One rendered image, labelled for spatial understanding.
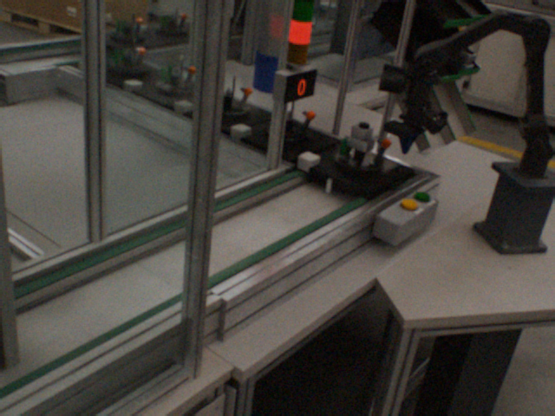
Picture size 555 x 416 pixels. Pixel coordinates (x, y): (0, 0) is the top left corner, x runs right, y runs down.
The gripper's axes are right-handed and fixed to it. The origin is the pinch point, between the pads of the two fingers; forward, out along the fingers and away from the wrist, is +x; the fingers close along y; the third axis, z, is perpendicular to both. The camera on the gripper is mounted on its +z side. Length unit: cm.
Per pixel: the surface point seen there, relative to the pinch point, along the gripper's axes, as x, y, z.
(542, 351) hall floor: 109, 104, 34
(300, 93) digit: -9.6, -19.5, -22.1
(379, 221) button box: 14.3, -18.8, 6.7
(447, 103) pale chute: 1.7, 46.2, -11.8
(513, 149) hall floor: 109, 330, -71
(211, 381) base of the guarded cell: 23, -81, 12
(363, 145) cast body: 4.5, -2.5, -11.1
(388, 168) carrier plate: 12.0, 6.1, -6.6
